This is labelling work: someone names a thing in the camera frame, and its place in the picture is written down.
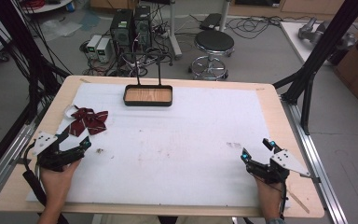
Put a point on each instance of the white foam mat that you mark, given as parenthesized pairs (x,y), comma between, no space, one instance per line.
(174,146)

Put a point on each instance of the black metal frame stand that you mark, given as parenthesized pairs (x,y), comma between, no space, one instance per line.
(15,40)
(320,53)

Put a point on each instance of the black round stool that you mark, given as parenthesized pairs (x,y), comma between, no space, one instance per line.
(214,42)

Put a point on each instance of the black tray with wooden base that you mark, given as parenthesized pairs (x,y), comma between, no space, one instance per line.
(148,95)

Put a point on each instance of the person's left hand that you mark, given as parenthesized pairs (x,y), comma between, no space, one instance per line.
(57,183)

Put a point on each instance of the person's right hand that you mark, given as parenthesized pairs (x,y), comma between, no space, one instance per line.
(268,196)

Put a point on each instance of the white power supply box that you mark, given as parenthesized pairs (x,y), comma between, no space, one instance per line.
(104,49)
(92,45)

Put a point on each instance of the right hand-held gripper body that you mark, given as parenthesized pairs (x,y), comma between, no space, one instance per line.
(284,161)

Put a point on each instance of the black flat device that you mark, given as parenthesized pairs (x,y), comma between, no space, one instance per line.
(210,21)

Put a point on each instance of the grey desk leg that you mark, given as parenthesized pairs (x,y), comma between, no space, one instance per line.
(174,34)

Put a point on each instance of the red striped bow tie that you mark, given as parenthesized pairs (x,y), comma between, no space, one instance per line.
(88,119)

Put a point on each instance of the black computer tower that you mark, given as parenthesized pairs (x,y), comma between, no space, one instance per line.
(143,26)
(121,28)

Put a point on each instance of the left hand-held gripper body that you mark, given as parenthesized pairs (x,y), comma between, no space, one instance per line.
(45,141)

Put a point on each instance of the tan tape strip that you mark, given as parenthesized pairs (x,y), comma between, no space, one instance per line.
(298,201)

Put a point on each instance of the aluminium rail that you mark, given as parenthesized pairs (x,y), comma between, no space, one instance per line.
(315,161)
(6,161)

